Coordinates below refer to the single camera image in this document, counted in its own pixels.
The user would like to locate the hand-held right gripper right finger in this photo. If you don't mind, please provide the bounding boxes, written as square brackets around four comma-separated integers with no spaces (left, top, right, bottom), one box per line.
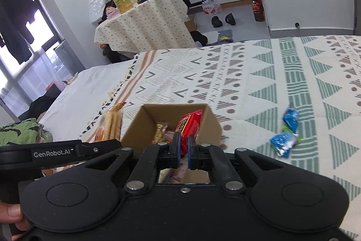
[187,134,286,191]

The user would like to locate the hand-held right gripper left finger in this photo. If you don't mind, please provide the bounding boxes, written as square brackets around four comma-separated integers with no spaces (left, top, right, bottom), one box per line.
[84,132,182,191]

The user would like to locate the yellow wrapped candy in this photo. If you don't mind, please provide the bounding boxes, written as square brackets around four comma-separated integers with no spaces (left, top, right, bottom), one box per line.
[152,122,169,144]

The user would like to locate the pack of water bottles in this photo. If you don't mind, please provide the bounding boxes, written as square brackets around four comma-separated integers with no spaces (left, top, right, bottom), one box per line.
[201,0,223,16]

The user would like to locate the hanging dark clothes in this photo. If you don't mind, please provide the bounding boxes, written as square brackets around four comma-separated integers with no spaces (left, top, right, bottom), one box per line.
[0,0,38,65]

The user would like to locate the small cardboard carton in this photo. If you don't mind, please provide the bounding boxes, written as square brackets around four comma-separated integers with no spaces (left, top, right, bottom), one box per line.
[184,15,198,34]

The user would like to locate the blue candy packet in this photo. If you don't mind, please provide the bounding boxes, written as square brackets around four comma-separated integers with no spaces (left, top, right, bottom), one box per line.
[282,103,300,133]
[269,131,302,158]

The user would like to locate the table with dotted tablecloth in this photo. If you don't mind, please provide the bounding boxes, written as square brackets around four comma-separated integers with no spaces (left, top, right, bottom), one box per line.
[94,0,198,59]

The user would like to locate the white plastic-wrapped panel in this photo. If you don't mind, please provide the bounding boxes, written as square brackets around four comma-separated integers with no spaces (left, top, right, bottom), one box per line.
[88,0,109,24]

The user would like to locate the red snack packet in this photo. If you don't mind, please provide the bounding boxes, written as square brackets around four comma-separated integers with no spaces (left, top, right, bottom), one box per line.
[176,109,204,157]

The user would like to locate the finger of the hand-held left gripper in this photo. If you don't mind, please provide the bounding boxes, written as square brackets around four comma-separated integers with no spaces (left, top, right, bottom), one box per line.
[74,139,122,158]

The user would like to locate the person's left hand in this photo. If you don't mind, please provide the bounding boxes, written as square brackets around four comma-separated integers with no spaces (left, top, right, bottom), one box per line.
[0,201,31,234]

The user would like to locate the blue floor mat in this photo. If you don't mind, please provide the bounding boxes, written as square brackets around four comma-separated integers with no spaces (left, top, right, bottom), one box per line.
[207,29,234,45]

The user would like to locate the patterned bed blanket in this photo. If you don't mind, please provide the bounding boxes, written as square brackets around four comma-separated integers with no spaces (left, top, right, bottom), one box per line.
[79,35,361,241]

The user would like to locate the dark-haired doll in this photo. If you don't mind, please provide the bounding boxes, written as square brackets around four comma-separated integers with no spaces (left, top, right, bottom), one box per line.
[97,0,122,25]

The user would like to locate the black bag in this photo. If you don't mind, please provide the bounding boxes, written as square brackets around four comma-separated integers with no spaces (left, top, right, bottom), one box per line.
[190,30,210,47]

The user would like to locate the white bed sheet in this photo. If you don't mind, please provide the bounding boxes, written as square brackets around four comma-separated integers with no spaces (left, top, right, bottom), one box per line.
[38,59,139,143]

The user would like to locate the cracker packet with orange label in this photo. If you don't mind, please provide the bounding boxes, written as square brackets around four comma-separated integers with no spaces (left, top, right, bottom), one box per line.
[94,102,127,143]

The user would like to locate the green camouflage cloth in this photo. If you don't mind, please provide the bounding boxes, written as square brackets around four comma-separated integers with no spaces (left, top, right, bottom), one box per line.
[0,118,53,147]

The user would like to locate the brown cardboard box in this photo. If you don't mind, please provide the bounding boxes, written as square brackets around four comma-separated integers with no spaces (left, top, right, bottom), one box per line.
[121,103,224,185]

